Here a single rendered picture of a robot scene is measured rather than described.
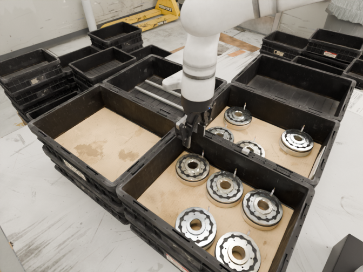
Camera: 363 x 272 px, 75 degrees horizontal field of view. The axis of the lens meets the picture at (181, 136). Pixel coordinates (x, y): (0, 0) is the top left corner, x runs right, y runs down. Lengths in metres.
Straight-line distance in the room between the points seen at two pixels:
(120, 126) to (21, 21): 2.95
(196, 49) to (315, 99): 0.78
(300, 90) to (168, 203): 0.79
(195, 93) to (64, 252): 0.60
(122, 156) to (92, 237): 0.26
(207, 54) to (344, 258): 0.60
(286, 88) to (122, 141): 0.75
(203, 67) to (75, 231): 0.63
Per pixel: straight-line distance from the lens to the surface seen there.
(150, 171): 0.67
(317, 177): 0.69
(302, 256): 0.84
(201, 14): 0.42
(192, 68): 0.48
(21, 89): 2.02
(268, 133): 0.90
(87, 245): 0.82
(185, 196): 0.69
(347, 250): 0.79
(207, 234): 0.61
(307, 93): 1.18
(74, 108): 0.93
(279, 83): 1.20
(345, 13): 3.02
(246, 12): 0.44
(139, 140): 0.84
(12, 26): 3.70
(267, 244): 0.67
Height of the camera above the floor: 1.42
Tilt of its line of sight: 45 degrees down
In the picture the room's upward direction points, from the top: straight up
